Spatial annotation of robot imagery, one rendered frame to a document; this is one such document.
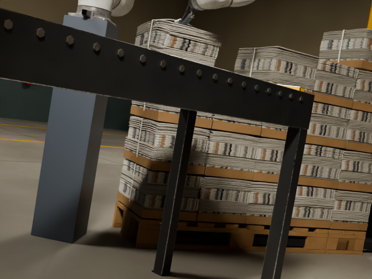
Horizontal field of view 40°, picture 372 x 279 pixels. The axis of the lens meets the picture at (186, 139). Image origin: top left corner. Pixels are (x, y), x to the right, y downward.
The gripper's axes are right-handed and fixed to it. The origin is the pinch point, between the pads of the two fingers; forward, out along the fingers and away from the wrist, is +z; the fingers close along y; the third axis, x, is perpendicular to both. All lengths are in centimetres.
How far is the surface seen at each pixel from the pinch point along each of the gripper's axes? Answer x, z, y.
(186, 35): -3.4, -19.2, 16.7
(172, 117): -3, -17, 55
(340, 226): 113, -14, 102
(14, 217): -59, 31, 115
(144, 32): -12.9, 10.2, 14.0
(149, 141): -10, -9, 67
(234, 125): 31, -17, 54
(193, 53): 2.7, -16.9, 23.5
